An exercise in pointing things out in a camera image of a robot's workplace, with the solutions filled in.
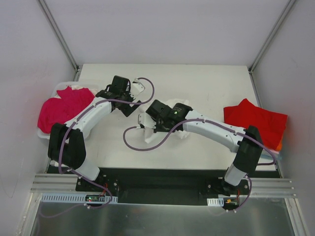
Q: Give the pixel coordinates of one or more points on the orange t-shirt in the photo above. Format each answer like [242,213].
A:
[279,147]

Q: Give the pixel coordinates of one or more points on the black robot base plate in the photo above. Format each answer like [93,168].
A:
[164,197]

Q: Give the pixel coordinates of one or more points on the left rear frame post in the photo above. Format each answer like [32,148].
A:
[57,32]

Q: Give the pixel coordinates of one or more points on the red t-shirt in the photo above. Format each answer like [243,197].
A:
[271,125]

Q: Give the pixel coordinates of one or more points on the white t-shirt with flower print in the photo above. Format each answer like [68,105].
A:
[149,135]

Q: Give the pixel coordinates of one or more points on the blue-grey t-shirt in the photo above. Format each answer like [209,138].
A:
[268,157]

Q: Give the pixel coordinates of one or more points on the magenta t-shirt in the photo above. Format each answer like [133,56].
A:
[68,104]

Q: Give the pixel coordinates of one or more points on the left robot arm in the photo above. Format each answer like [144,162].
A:
[67,141]

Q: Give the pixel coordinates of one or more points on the grey aluminium frame post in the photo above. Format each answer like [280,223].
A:
[272,34]

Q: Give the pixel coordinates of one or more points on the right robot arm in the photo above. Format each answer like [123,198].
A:
[246,143]

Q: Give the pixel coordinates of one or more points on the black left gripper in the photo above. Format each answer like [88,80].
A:
[128,109]

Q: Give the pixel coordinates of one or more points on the white slotted cable duct right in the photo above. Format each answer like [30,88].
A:
[215,202]

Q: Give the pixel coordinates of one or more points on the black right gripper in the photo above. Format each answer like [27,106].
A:
[159,128]

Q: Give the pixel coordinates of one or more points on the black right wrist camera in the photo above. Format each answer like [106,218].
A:
[158,110]

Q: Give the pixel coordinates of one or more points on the white slotted cable duct left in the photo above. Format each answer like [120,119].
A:
[78,198]

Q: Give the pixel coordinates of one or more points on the white plastic basket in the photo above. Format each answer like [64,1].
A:
[93,86]

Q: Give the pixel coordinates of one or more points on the white slotted cable duct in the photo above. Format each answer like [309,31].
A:
[215,202]
[78,198]

